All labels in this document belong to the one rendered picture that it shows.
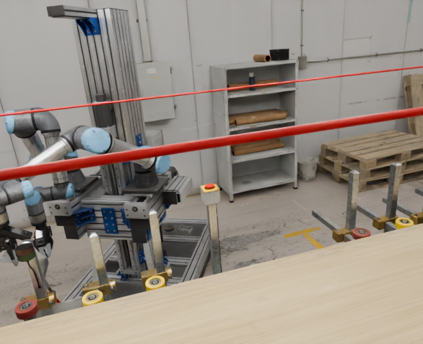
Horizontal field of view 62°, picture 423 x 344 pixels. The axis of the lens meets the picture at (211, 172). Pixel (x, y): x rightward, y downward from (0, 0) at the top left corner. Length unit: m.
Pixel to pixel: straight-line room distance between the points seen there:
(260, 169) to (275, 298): 3.43
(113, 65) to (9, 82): 2.04
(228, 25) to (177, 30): 0.60
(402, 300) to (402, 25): 4.57
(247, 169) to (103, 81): 2.80
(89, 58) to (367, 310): 1.90
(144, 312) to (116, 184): 1.12
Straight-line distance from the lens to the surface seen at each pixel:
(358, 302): 1.45
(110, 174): 2.35
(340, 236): 1.96
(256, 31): 4.44
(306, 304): 1.41
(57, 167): 0.26
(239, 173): 4.62
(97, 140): 1.71
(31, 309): 1.61
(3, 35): 4.11
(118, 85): 2.22
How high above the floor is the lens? 1.82
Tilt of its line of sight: 20 degrees down
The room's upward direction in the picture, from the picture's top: 5 degrees counter-clockwise
